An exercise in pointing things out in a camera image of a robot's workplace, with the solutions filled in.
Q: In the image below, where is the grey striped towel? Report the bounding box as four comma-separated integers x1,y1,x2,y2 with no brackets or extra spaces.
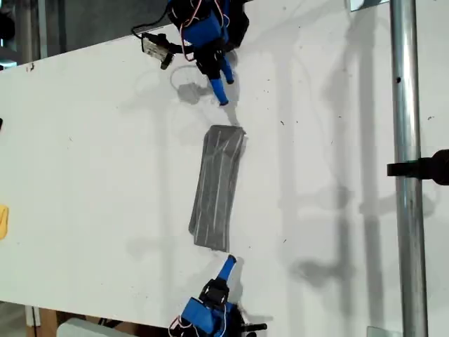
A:
188,124,248,253

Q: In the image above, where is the white box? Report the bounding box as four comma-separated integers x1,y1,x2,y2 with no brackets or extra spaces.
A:
57,317,120,337

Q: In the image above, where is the wooden board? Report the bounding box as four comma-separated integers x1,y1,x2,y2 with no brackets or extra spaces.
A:
25,304,59,337

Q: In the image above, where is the dark round object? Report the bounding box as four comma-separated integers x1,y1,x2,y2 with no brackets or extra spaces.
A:
0,8,15,43

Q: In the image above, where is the black clamp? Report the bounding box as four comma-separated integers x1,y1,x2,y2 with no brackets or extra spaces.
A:
387,149,449,186

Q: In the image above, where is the yellow object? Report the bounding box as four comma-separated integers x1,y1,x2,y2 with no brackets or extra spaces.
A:
0,204,10,242

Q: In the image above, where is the red white servo wire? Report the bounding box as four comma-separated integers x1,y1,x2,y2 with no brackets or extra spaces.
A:
177,0,203,63
169,315,193,333

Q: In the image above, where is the black camera stalk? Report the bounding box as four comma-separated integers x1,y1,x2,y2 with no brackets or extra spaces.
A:
164,39,197,58

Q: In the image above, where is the black camera cable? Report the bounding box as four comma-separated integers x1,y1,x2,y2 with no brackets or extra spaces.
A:
131,6,176,36

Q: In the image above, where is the steel post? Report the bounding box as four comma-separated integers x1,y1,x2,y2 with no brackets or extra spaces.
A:
389,0,429,337

